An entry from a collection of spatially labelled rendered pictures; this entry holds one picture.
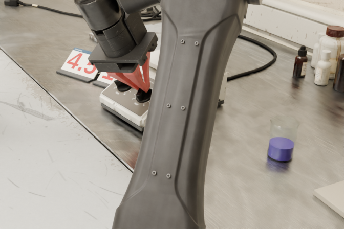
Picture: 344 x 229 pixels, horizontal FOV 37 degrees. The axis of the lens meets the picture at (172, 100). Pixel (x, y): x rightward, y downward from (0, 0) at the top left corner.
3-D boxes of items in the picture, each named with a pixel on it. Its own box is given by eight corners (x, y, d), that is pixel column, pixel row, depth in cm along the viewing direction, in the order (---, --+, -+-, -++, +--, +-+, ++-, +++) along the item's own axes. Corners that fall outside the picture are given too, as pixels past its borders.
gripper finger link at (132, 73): (132, 74, 90) (110, 35, 84) (166, 75, 87) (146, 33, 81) (115, 102, 87) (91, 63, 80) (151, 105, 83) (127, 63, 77)
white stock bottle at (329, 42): (307, 73, 113) (316, 25, 109) (326, 68, 116) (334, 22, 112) (329, 82, 109) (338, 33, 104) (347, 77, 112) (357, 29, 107)
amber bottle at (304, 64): (292, 76, 111) (296, 46, 108) (293, 72, 113) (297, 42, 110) (304, 78, 110) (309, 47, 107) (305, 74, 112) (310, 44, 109)
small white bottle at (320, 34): (322, 70, 115) (328, 36, 112) (308, 67, 117) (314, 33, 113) (325, 66, 118) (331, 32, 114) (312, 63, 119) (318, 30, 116)
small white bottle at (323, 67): (326, 81, 109) (332, 49, 106) (329, 86, 106) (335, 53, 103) (313, 81, 109) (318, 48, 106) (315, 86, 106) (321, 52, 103)
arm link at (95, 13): (134, 5, 78) (115, -33, 74) (132, 26, 74) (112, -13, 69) (93, 18, 80) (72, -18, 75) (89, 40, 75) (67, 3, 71)
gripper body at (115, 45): (109, 41, 85) (89, 6, 81) (160, 40, 80) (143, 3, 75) (91, 68, 82) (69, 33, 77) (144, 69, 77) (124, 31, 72)
